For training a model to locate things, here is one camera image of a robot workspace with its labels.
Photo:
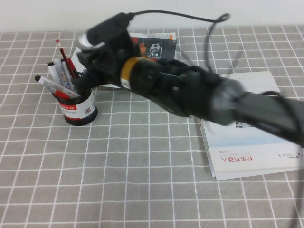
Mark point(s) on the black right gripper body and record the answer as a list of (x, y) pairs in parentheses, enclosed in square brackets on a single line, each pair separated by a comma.
[(161, 88)]

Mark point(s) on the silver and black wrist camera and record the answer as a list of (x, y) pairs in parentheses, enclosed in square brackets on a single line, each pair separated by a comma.
[(104, 29)]

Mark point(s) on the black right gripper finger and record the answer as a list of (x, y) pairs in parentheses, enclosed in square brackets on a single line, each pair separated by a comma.
[(97, 59), (95, 79)]

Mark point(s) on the white marker with red band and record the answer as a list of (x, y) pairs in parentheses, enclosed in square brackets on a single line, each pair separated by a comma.
[(53, 85)]

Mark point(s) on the white marker with black cap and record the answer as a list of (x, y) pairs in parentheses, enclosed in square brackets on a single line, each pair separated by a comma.
[(52, 71), (66, 71)]

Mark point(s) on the red pencil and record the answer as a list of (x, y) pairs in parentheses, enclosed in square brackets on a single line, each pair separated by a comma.
[(64, 53)]

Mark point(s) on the brochure with desert photo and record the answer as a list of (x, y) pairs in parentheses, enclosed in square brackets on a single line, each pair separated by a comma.
[(237, 154)]

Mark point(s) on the grey checked tablecloth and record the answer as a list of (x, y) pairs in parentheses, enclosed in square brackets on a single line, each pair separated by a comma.
[(118, 178)]

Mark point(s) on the white paint-print marker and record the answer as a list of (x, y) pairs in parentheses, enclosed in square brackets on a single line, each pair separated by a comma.
[(62, 76)]

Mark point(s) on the black mesh pen holder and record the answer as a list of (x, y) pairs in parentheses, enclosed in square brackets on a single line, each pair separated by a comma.
[(78, 111)]

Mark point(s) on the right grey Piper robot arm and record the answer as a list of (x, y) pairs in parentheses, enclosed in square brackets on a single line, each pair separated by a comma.
[(273, 111)]

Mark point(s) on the brochure with orange robot arm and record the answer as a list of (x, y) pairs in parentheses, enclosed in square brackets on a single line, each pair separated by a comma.
[(156, 47)]

